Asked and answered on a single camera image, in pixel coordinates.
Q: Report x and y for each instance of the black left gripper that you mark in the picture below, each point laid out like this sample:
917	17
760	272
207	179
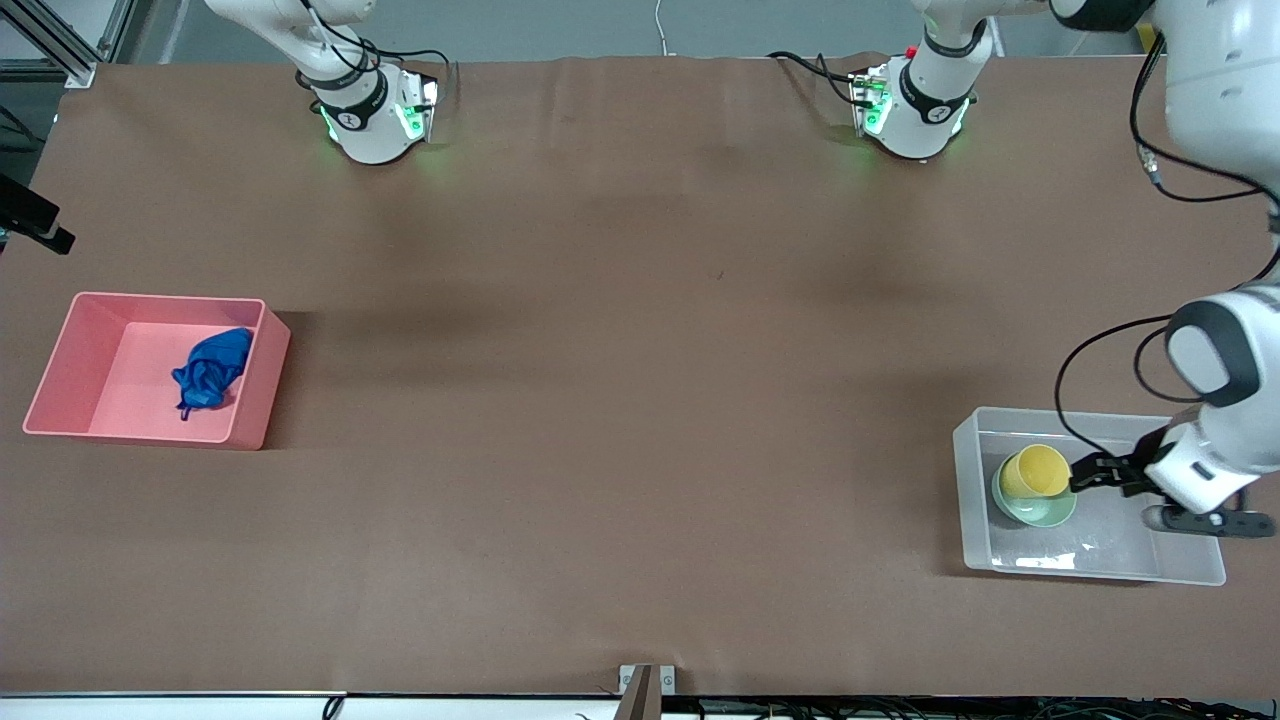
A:
1128	472

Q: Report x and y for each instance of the blue cloth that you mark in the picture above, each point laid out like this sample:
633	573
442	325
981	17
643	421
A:
212	370

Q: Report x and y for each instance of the aluminium frame profile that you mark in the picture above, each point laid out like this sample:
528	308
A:
60	55

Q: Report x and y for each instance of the yellow plastic cup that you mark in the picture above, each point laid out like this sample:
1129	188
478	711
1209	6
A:
1035	470

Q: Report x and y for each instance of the clear plastic box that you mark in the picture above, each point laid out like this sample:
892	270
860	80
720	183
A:
1100	550

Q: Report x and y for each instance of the pink plastic box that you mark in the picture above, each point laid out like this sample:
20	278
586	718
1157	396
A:
120	370

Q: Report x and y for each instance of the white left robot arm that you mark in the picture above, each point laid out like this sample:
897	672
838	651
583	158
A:
1220	80

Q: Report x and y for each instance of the mint green bowl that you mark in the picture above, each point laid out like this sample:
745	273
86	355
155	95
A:
1045	512

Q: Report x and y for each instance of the table cover sheet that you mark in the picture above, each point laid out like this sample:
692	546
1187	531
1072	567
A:
640	250

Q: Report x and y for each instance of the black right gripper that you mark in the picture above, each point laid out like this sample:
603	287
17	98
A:
25	205

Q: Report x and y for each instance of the metal table edge bracket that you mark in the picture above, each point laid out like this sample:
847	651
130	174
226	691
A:
645	685

